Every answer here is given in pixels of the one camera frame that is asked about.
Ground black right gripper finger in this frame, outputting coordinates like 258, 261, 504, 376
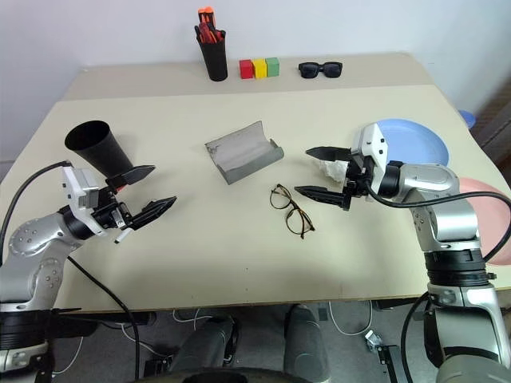
293, 184, 346, 207
305, 145, 353, 163

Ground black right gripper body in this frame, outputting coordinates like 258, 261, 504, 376
340, 149, 378, 211

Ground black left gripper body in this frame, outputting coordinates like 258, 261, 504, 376
93, 186, 133, 232

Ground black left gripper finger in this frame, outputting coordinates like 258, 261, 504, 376
128, 195, 178, 232
105, 164, 156, 190

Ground crumpled white tissue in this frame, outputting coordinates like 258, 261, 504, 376
316, 159, 353, 185

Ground tortoiseshell eyeglasses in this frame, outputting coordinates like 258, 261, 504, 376
269, 183, 317, 240

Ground empty black cup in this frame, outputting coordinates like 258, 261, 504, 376
64, 120, 135, 181

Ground blue plate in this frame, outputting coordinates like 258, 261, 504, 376
374, 118, 452, 169

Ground black sunglasses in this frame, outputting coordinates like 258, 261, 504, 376
298, 61, 345, 80

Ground grey open glasses case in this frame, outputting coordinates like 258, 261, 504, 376
204, 120, 286, 186

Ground blue plastic bucket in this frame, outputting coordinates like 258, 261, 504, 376
457, 109, 477, 129

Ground black pen holder cup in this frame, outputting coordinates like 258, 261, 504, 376
198, 38, 230, 82

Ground pink plate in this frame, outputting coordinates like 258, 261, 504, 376
458, 177, 511, 267

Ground dark rounded robot leg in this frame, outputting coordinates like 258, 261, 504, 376
282, 304, 331, 383
174, 314, 241, 383

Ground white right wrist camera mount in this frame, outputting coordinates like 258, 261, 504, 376
350, 122, 390, 189

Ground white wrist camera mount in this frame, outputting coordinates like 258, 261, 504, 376
61, 165, 109, 237
350, 122, 390, 189

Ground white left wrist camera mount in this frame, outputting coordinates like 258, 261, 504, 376
61, 165, 109, 237

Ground black table frame bar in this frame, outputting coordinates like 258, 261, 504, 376
51, 311, 157, 330

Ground white floor cable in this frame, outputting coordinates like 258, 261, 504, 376
170, 307, 215, 333
327, 299, 375, 337

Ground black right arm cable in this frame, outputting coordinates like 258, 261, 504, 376
363, 181, 511, 383

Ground metal table bracket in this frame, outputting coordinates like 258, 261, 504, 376
363, 330, 383, 353

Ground orange black handled screwdriver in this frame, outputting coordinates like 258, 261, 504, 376
197, 6, 217, 29

